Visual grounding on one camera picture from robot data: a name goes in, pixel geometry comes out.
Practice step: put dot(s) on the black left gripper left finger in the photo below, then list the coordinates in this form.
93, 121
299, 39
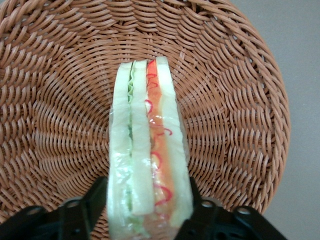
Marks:
62, 222

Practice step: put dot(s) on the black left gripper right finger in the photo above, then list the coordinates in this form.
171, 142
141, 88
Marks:
212, 225

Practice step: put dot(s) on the triangle sandwich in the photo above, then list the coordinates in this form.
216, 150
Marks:
140, 150

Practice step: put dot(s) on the brown round wicker basket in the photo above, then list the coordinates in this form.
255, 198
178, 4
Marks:
62, 100

